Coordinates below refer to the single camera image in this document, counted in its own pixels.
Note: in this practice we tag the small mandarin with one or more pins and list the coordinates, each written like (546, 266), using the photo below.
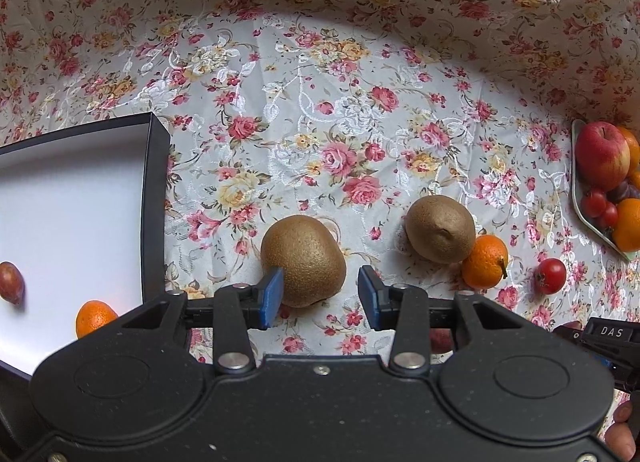
(635, 179)
(94, 317)

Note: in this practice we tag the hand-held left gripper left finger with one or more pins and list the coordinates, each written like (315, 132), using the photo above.
(272, 294)

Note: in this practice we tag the dark purple plum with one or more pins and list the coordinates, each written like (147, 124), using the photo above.
(625, 190)

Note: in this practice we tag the black box with white inside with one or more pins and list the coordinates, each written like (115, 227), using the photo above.
(75, 217)

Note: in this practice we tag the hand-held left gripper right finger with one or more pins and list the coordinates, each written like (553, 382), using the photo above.
(369, 294)

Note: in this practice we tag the person's right hand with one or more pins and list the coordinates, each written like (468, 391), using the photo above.
(622, 434)

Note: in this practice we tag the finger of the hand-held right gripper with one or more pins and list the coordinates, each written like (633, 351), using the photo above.
(600, 354)

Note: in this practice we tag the mandarin with green stem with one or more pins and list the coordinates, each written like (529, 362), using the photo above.
(482, 264)

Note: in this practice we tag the pale green plate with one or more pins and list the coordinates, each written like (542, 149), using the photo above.
(576, 177)

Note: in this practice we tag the red cherry tomato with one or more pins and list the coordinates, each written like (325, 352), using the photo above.
(593, 202)
(610, 216)
(551, 276)

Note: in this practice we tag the red apple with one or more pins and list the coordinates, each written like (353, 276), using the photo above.
(602, 155)

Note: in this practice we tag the brown kiwi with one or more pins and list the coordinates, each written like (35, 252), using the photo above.
(305, 257)
(440, 228)

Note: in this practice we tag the floral tablecloth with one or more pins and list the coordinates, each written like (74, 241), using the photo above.
(320, 92)

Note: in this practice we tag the orange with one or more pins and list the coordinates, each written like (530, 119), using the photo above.
(632, 147)
(629, 224)

